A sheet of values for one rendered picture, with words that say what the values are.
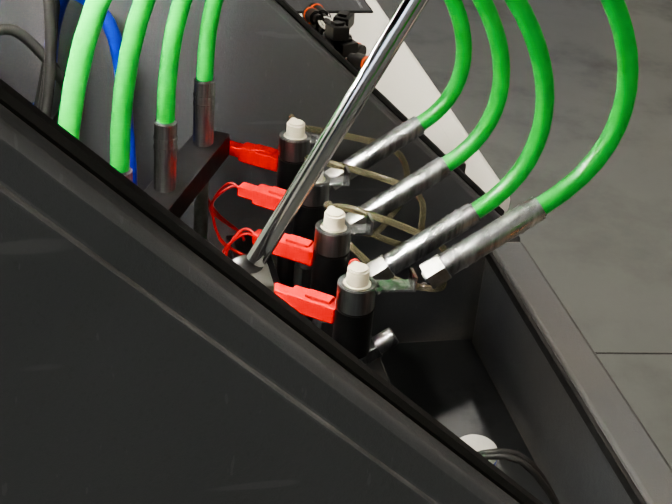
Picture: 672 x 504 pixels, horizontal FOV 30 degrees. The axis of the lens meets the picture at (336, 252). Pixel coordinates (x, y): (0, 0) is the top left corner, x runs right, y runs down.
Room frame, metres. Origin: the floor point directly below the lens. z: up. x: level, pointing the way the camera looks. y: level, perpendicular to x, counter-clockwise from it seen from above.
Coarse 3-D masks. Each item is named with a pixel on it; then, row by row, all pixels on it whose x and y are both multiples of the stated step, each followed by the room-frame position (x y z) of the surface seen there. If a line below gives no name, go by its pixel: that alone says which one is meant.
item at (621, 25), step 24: (96, 0) 0.70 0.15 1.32; (600, 0) 0.79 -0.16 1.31; (624, 0) 0.79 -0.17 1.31; (96, 24) 0.70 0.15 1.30; (624, 24) 0.79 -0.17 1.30; (72, 48) 0.70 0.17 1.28; (624, 48) 0.79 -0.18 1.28; (72, 72) 0.70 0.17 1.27; (624, 72) 0.79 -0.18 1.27; (72, 96) 0.70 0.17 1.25; (624, 96) 0.79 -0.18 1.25; (72, 120) 0.70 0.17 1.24; (624, 120) 0.79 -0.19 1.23; (600, 144) 0.79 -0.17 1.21; (576, 168) 0.79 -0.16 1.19; (600, 168) 0.79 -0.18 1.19; (552, 192) 0.78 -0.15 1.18; (576, 192) 0.79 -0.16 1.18
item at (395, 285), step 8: (376, 280) 0.76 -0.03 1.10; (384, 280) 0.76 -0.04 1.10; (392, 280) 0.77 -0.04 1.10; (400, 280) 0.77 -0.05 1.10; (408, 280) 0.77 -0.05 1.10; (376, 288) 0.75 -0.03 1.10; (384, 288) 0.75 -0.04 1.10; (392, 288) 0.76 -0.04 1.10; (400, 288) 0.76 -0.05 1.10; (408, 288) 0.76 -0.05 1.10
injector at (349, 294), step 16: (368, 288) 0.75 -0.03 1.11; (336, 304) 0.75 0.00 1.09; (352, 304) 0.74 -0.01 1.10; (368, 304) 0.74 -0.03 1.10; (336, 320) 0.75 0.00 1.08; (352, 320) 0.74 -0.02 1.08; (368, 320) 0.74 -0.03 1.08; (336, 336) 0.75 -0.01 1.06; (352, 336) 0.74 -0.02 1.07; (368, 336) 0.75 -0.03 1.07; (384, 336) 0.76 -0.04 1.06; (352, 352) 0.74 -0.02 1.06; (368, 352) 0.75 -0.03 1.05
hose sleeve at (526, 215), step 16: (528, 208) 0.78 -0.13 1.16; (496, 224) 0.78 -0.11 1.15; (512, 224) 0.77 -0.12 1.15; (528, 224) 0.77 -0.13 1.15; (464, 240) 0.77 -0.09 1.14; (480, 240) 0.77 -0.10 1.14; (496, 240) 0.77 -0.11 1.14; (448, 256) 0.77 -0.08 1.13; (464, 256) 0.76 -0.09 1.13; (480, 256) 0.77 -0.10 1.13; (448, 272) 0.76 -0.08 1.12
